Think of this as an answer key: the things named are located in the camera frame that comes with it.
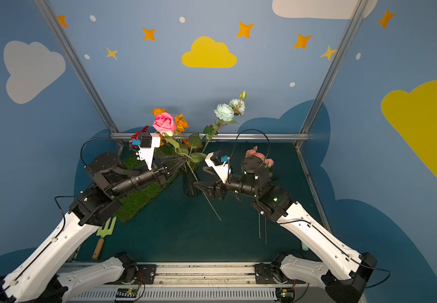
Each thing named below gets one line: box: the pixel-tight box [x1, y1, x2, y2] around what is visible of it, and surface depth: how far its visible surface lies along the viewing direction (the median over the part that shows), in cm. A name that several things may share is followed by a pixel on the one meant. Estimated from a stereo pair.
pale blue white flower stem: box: [201, 90, 248, 153], surface depth 71 cm
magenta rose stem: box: [152, 111, 223, 222], surface depth 46 cm
